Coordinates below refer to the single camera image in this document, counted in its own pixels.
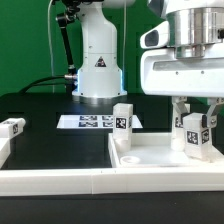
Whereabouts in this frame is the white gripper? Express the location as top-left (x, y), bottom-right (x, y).
top-left (140, 48), bottom-right (224, 128)

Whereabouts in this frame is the white U-shaped fence wall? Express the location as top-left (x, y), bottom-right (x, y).
top-left (0, 135), bottom-right (224, 197)

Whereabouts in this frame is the white square table top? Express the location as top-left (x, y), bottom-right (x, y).
top-left (108, 133), bottom-right (224, 168)

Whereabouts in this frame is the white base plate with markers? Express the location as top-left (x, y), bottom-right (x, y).
top-left (56, 114), bottom-right (144, 130)

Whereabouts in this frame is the black cable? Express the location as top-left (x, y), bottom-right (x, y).
top-left (19, 77), bottom-right (76, 94)

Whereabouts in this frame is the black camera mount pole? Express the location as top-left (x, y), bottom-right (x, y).
top-left (56, 11), bottom-right (77, 80)

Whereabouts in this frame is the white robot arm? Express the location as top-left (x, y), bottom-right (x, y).
top-left (62, 0), bottom-right (224, 128)

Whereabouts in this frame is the white thin cable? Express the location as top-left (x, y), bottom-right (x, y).
top-left (47, 0), bottom-right (56, 94)

